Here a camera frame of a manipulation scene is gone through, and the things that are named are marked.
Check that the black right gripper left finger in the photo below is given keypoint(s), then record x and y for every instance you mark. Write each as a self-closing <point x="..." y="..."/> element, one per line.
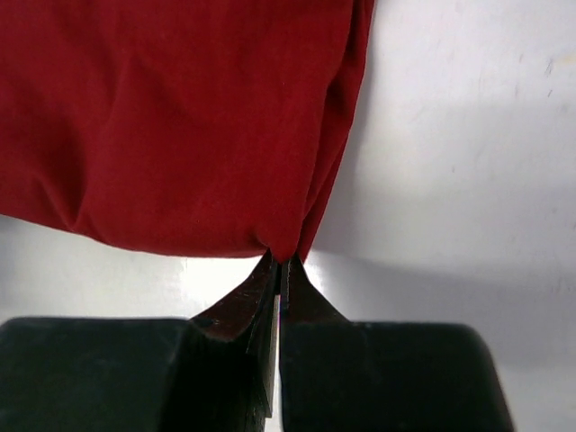
<point x="213" y="372"/>

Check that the dark red t shirt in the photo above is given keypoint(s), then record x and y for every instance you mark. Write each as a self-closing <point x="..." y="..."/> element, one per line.
<point x="183" y="128"/>

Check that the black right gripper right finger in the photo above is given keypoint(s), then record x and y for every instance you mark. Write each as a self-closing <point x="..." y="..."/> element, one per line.
<point x="343" y="375"/>

